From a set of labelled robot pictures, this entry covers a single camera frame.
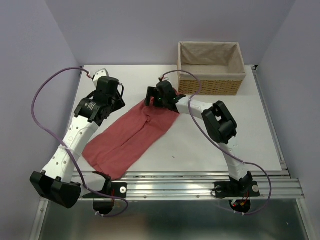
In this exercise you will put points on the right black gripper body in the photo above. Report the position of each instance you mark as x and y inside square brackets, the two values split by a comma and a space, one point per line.
[160, 101]

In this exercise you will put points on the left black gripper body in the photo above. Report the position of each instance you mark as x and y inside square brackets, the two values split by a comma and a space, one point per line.
[117, 102]

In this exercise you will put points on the red t shirt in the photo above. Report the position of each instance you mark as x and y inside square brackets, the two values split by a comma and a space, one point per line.
[123, 143]

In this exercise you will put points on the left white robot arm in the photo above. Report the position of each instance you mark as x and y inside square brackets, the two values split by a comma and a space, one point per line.
[61, 180]

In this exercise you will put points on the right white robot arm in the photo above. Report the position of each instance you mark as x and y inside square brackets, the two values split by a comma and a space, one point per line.
[221, 128]

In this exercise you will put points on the wicker basket with liner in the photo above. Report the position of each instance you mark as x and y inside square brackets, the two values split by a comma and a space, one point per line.
[219, 66]

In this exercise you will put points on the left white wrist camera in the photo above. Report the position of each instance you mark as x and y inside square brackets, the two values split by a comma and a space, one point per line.
[98, 74]

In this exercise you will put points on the aluminium mounting rail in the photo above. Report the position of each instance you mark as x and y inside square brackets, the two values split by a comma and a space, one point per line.
[160, 186]

